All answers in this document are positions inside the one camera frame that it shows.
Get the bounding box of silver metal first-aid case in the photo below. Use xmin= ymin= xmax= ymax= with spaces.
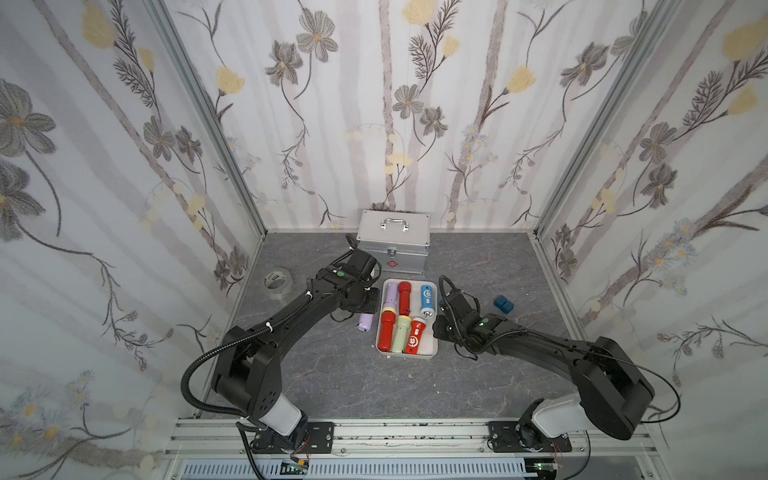
xmin=357 ymin=210 xmax=431 ymax=274

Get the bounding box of short red flashlight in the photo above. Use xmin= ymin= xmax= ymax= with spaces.
xmin=398 ymin=281 xmax=412 ymax=317

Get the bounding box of white plastic tray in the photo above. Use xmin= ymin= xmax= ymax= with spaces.
xmin=375 ymin=279 xmax=438 ymax=359

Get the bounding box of clear packing tape roll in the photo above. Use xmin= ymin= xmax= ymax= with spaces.
xmin=262 ymin=267 xmax=294 ymax=300

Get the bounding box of blue flashlight white head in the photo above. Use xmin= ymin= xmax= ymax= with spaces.
xmin=420 ymin=284 xmax=435 ymax=318

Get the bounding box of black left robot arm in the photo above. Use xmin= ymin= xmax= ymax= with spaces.
xmin=180 ymin=249 xmax=382 ymax=438

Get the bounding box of purple flashlight yellow rim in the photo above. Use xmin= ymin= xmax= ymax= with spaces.
xmin=357 ymin=313 xmax=374 ymax=332

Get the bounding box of red flashlight white head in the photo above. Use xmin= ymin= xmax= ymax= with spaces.
xmin=404 ymin=317 xmax=426 ymax=355

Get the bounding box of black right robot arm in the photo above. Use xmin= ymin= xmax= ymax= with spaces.
xmin=433 ymin=290 xmax=655 ymax=450

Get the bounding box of small blue block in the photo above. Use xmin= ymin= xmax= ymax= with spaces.
xmin=493 ymin=295 xmax=515 ymax=315

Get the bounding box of aluminium frame rail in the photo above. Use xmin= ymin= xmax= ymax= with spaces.
xmin=161 ymin=383 xmax=667 ymax=480

